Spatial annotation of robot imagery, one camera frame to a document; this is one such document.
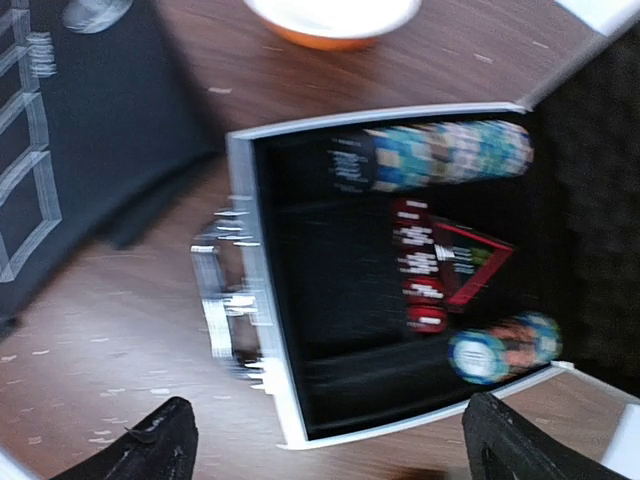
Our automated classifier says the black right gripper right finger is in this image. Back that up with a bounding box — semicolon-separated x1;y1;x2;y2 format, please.
462;393;623;480

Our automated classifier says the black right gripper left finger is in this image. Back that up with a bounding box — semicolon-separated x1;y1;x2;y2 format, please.
54;396;199;480

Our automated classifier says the poker chip row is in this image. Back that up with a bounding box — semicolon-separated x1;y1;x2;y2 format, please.
448;312;562;385
327;120;534;193

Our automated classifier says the clear grey dealer button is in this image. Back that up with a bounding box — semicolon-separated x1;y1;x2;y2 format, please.
62;0;133;34

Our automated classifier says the red black triangle card box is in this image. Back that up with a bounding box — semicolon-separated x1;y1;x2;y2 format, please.
392;197;514;334

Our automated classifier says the aluminium poker chip case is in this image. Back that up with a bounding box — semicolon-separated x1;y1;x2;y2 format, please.
191;16;639;450

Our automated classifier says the black poker table mat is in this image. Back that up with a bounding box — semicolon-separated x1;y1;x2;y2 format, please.
1;1;224;324

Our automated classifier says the white orange bowl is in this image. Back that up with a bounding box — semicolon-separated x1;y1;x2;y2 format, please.
245;0;422;51

